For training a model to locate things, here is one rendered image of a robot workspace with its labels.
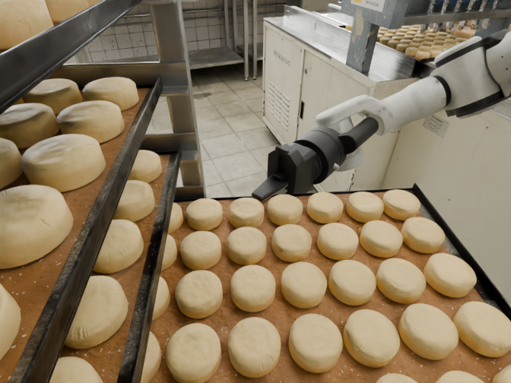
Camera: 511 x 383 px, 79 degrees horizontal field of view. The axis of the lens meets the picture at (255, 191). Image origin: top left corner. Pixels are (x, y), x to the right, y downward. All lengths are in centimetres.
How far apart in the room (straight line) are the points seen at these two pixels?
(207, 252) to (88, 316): 17
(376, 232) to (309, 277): 12
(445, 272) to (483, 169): 90
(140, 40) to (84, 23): 389
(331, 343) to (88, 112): 30
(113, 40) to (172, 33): 370
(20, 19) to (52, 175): 9
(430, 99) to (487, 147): 61
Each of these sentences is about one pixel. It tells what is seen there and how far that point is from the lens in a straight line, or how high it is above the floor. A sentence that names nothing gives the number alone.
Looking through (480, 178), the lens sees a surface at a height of 63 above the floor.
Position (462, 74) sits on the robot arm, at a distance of 70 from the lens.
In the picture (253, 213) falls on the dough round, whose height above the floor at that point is 97.
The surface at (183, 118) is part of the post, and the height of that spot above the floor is 108.
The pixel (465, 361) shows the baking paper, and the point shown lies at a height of 95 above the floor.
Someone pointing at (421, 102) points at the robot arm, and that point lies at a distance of 69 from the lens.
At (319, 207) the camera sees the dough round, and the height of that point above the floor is 97.
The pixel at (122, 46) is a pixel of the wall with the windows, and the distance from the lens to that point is 410.
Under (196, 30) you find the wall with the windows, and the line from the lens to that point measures 419.
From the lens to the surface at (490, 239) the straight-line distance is 136.
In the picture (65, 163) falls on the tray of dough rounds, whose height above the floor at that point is 115.
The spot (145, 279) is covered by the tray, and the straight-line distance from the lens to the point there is 29.
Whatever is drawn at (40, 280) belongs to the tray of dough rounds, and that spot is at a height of 113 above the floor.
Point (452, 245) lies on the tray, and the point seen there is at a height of 95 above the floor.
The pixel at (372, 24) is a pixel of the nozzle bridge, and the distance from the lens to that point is 137.
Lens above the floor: 127
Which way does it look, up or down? 39 degrees down
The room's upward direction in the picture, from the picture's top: straight up
